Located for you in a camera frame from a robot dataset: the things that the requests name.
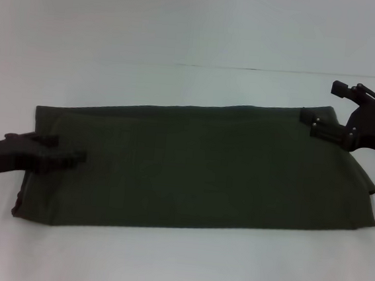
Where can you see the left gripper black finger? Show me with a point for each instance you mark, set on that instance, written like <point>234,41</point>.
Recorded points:
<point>65,165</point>
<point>46,141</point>

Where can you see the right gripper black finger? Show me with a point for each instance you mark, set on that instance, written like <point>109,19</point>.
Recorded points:
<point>322,125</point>
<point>355,92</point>

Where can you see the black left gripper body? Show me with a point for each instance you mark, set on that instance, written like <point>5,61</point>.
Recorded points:
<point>3,159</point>

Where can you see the dark green shirt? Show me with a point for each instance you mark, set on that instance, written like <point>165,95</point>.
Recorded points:
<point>204,168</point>

